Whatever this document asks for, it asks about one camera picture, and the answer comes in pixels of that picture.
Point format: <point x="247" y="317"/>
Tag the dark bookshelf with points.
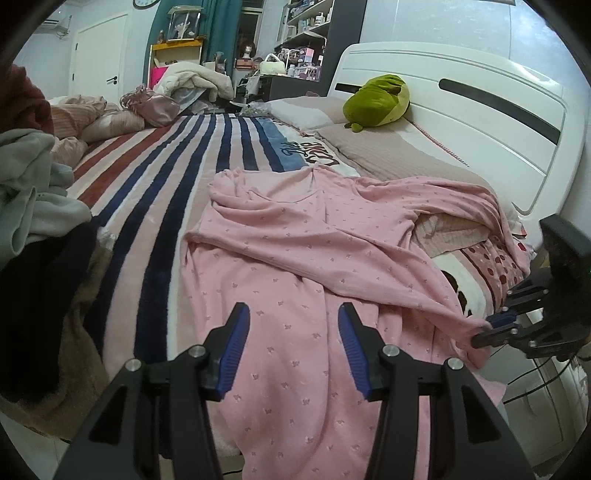
<point x="313" y="36"/>

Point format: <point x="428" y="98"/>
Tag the grey-green garment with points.
<point x="34" y="200"/>

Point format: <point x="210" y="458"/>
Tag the pink dotted garment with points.
<point x="294" y="247"/>

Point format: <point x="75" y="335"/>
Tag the striped fleece blanket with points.
<point x="147" y="189"/>

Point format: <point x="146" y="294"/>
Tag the teal curtain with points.
<point x="218" y="24"/>

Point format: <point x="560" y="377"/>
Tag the green plush toy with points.
<point x="381" y="101"/>

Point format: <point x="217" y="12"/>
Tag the beige crumpled duvet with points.
<point x="80" y="121"/>

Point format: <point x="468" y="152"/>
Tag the white door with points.
<point x="97" y="58"/>

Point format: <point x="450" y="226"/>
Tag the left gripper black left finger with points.
<point x="149" y="411"/>

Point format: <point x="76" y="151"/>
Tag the beige ribbed bed cover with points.
<point x="395" y="151"/>

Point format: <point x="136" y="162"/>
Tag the white bed headboard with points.
<point x="517" y="128"/>

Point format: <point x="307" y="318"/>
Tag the cream coat pile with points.
<point x="189" y="75"/>

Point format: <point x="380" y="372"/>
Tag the black garment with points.
<point x="37" y="288"/>

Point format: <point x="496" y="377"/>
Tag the brown fuzzy garment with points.
<point x="82" y="375"/>

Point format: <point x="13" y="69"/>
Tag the dark red garment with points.
<point x="23" y="105"/>

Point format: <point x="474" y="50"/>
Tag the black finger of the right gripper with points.
<point x="502" y="319"/>
<point x="495" y="337"/>

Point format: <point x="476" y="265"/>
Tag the yellow shelf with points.
<point x="176" y="51"/>

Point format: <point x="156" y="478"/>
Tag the mauve satin pillow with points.
<point x="157" y="110"/>

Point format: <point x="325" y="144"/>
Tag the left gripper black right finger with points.
<point x="469" y="438"/>

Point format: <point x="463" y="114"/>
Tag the wall air conditioner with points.
<point x="58" y="25"/>

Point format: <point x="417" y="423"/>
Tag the white cartoon print blanket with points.
<point x="481" y="275"/>

